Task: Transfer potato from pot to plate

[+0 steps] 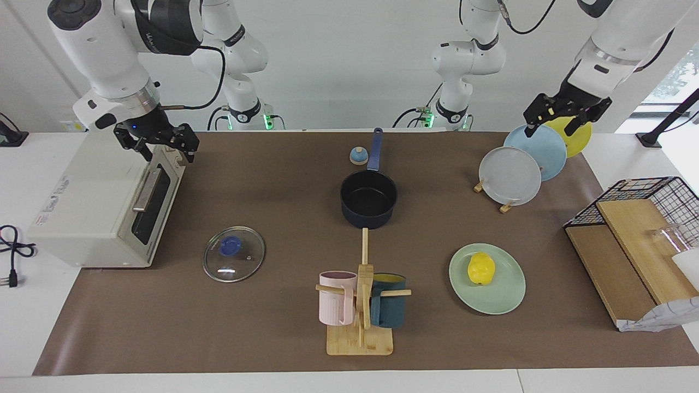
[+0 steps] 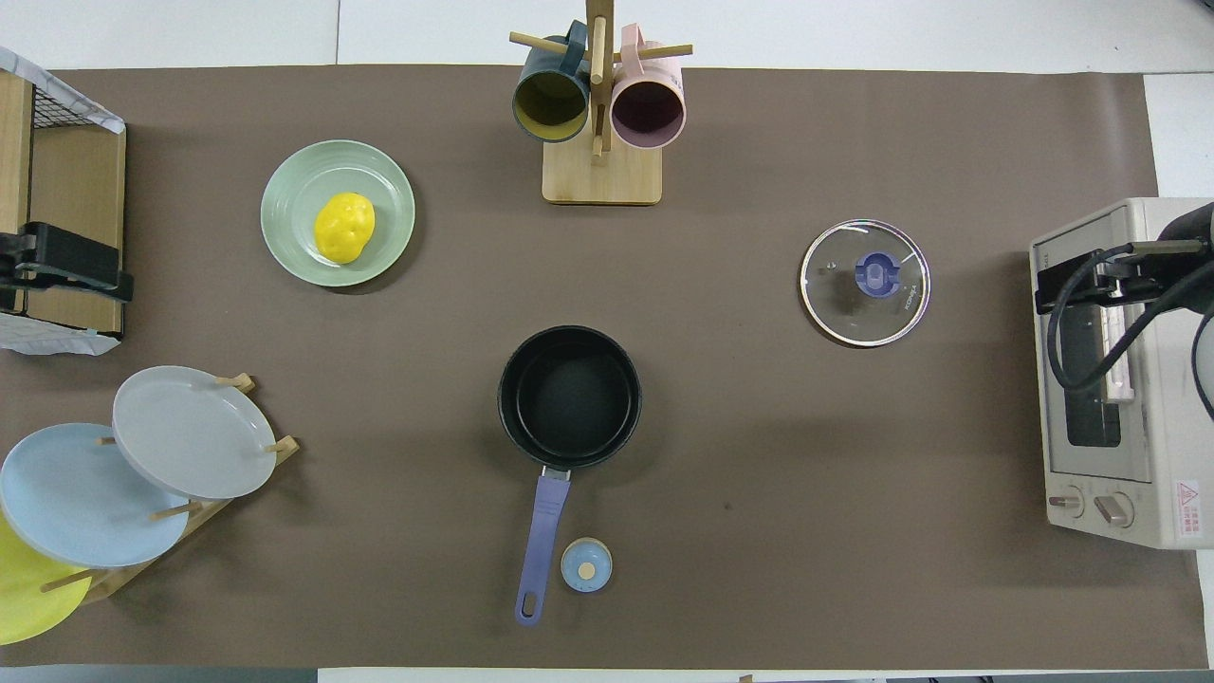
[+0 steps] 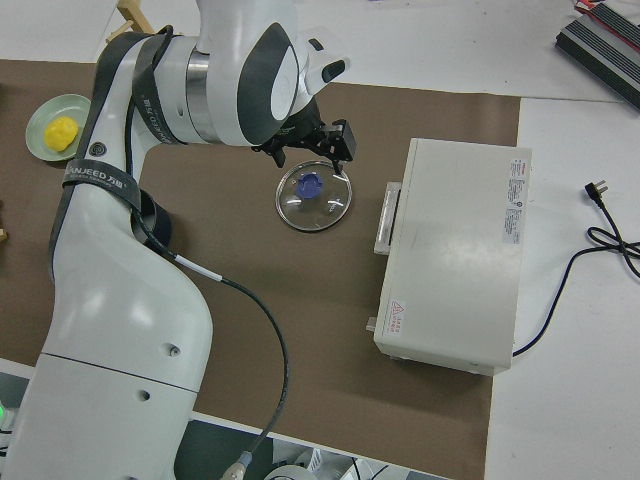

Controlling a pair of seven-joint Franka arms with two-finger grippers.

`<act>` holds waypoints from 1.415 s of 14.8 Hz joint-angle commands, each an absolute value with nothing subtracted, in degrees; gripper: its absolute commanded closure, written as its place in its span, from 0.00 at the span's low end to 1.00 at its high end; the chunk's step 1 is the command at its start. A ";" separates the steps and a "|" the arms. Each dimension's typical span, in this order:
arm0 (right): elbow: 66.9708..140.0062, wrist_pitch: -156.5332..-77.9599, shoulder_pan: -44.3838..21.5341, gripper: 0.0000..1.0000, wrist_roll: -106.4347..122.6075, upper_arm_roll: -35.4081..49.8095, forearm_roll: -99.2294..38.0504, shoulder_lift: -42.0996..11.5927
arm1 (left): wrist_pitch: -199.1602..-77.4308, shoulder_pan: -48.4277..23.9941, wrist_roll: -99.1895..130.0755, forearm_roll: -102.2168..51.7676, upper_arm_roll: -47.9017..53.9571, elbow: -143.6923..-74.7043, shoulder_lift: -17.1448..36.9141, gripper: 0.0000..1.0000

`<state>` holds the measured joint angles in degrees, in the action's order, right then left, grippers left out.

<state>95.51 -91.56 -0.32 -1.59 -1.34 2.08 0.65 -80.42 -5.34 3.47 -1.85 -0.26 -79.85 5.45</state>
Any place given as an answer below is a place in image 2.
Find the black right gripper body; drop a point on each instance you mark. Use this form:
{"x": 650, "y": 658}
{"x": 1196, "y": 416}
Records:
{"x": 1190, "y": 266}

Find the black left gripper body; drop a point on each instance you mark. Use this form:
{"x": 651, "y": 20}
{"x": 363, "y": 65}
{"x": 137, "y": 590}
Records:
{"x": 11, "y": 275}

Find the glass pot lid blue knob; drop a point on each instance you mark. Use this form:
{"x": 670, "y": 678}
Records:
{"x": 877, "y": 275}

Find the yellow lemon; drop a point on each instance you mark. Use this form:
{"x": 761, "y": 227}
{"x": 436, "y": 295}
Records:
{"x": 343, "y": 228}

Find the grey plate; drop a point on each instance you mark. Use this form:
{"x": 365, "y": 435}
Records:
{"x": 190, "y": 432}

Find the light blue plate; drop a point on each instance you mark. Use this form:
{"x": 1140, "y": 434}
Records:
{"x": 76, "y": 493}

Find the wooden plate rack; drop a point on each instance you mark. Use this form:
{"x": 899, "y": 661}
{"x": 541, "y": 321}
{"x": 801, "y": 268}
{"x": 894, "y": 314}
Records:
{"x": 114, "y": 579}

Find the light green plate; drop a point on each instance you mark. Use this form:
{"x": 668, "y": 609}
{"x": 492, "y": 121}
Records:
{"x": 389, "y": 190}

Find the yellow plate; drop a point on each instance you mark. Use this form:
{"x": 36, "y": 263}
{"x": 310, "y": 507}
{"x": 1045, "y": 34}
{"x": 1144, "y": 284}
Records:
{"x": 28, "y": 598}

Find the white patterned cloth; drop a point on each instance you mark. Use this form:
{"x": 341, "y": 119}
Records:
{"x": 47, "y": 340}
{"x": 66, "y": 95}

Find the beige toaster oven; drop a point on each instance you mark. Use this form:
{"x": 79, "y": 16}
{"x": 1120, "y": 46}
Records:
{"x": 1171, "y": 446}

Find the brown paper table mat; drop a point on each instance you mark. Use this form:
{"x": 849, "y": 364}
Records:
{"x": 759, "y": 474}

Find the pink mug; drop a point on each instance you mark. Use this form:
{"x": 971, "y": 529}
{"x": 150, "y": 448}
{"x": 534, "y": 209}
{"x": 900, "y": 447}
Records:
{"x": 647, "y": 109}

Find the wooden mug tree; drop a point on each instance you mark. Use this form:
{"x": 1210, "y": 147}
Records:
{"x": 602, "y": 180}

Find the dark teal mug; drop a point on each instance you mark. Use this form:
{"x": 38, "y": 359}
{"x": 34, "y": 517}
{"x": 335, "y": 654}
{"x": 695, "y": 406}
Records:
{"x": 550, "y": 100}

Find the round blue kitchen timer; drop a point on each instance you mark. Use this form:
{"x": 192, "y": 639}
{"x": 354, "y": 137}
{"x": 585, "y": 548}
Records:
{"x": 586, "y": 566}

